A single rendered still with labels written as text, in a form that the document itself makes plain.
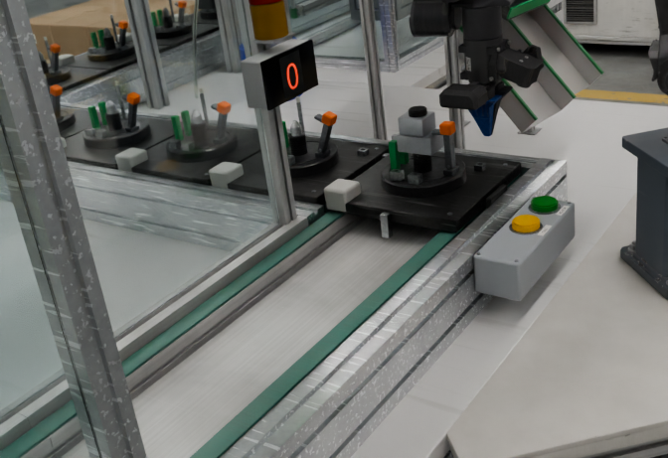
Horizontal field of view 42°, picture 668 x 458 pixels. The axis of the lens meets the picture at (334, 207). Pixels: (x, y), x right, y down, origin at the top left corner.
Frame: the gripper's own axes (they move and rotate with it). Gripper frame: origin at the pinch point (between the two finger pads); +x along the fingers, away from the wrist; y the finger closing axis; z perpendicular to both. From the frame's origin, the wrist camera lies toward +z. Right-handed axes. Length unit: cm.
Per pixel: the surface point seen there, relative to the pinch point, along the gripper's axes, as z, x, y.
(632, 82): -82, 110, 346
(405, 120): -13.3, 1.5, -2.1
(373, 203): -15.5, 12.6, -10.5
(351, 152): -31.2, 12.6, 7.2
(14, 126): 9, -29, -85
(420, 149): -10.9, 6.2, -2.1
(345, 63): -86, 22, 86
